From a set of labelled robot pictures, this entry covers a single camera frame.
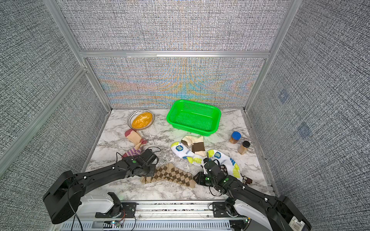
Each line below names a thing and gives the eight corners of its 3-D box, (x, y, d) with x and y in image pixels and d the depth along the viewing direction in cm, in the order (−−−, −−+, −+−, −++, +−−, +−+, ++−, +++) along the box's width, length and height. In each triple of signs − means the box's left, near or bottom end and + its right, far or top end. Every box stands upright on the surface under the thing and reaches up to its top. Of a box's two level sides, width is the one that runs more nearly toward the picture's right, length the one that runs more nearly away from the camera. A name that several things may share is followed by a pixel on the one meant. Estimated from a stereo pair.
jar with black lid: (239, 154, 96) (244, 147, 88) (237, 148, 99) (242, 140, 91) (245, 154, 96) (251, 147, 88) (243, 148, 99) (248, 140, 91)
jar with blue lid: (230, 143, 101) (233, 137, 96) (228, 137, 105) (231, 131, 99) (238, 143, 101) (241, 137, 95) (236, 137, 105) (239, 131, 99)
